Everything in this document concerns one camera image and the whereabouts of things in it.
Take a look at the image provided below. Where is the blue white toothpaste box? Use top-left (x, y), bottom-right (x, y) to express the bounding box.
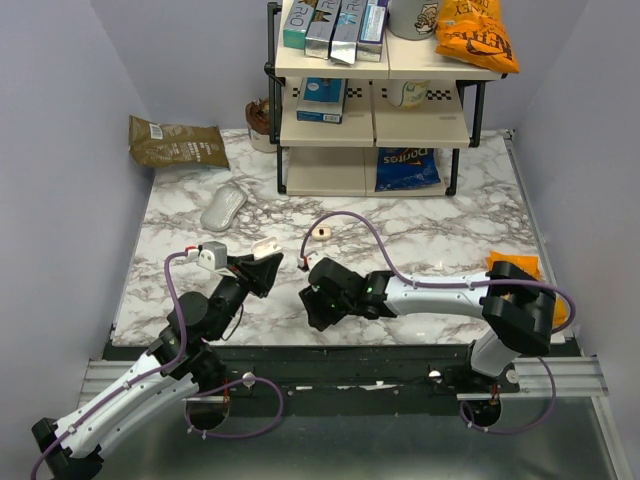
top-left (356, 0), bottom-right (388, 62)

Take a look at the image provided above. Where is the orange chips bag on shelf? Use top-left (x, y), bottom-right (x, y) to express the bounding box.
top-left (435, 0), bottom-right (520, 74)

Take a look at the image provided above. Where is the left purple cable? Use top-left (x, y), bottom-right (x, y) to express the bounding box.
top-left (29, 244), bottom-right (285, 480)

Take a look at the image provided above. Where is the brown snack bag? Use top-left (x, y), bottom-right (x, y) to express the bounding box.
top-left (128, 115), bottom-right (229, 169)

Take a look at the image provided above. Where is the beige earbud charging case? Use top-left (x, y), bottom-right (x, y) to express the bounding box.
top-left (311, 224), bottom-right (332, 242)

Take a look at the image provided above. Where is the blue Doritos bag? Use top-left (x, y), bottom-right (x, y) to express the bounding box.
top-left (375, 147), bottom-right (441, 192)

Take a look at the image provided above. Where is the orange snack bag on table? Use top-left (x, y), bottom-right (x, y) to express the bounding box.
top-left (486, 250), bottom-right (569, 330)

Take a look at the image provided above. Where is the chocolate cupcake in wrapper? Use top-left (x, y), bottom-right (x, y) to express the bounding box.
top-left (245, 98), bottom-right (277, 153)

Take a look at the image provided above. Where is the teal toothpaste box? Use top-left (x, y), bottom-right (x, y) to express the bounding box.
top-left (282, 0), bottom-right (317, 50)

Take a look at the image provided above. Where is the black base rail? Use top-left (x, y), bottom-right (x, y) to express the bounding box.
top-left (102, 341), bottom-right (521, 417)

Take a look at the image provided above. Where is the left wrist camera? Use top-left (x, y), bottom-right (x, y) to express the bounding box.
top-left (185, 241), bottom-right (228, 272)

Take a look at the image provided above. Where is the blue box middle shelf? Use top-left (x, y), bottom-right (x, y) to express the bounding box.
top-left (296, 77), bottom-right (347, 124)

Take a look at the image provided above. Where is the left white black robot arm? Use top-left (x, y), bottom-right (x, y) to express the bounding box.
top-left (30, 242), bottom-right (283, 479)

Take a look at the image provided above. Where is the silver toothpaste box left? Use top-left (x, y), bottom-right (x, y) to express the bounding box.
top-left (304, 0), bottom-right (341, 60)

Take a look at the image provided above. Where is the grey printed mug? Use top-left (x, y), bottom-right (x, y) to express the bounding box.
top-left (388, 0), bottom-right (442, 41)

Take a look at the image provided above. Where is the silver toothpaste box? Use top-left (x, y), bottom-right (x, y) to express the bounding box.
top-left (304, 0), bottom-right (341, 60)
top-left (329, 0), bottom-right (367, 65)

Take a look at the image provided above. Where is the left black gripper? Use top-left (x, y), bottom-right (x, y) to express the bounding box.
top-left (208, 250), bottom-right (284, 342)

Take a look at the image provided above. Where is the beige black shelf rack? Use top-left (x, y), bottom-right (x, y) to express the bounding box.
top-left (264, 1), bottom-right (501, 197)

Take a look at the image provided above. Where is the white yellow mug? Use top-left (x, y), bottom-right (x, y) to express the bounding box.
top-left (386, 80), bottom-right (429, 110)

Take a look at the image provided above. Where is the silver toothpaste box middle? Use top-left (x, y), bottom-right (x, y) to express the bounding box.
top-left (329, 0), bottom-right (367, 65)

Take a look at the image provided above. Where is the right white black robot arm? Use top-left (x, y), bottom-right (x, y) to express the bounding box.
top-left (299, 258), bottom-right (556, 392)

